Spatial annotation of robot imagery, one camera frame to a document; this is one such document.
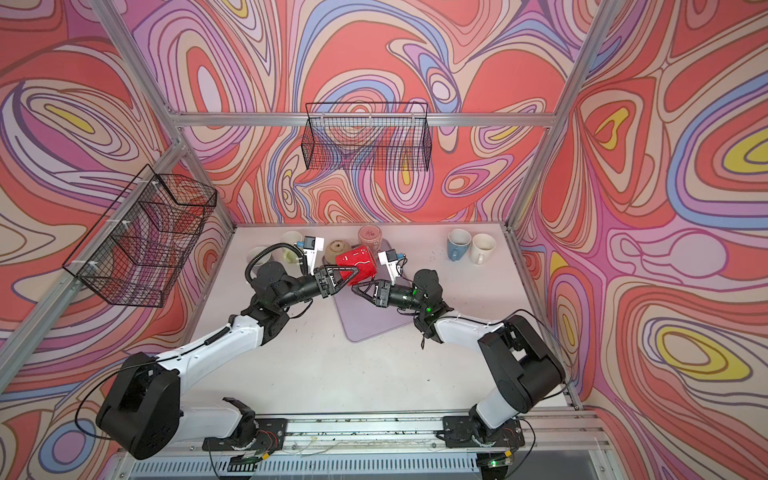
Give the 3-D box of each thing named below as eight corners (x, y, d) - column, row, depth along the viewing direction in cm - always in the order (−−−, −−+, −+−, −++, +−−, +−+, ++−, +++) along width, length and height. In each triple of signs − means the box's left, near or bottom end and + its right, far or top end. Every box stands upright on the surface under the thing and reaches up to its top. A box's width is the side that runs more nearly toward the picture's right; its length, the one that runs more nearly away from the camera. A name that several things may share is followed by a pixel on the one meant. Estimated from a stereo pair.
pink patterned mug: (359, 260, 109) (357, 241, 101) (361, 244, 115) (359, 224, 106) (382, 260, 109) (381, 241, 101) (382, 244, 115) (382, 224, 106)
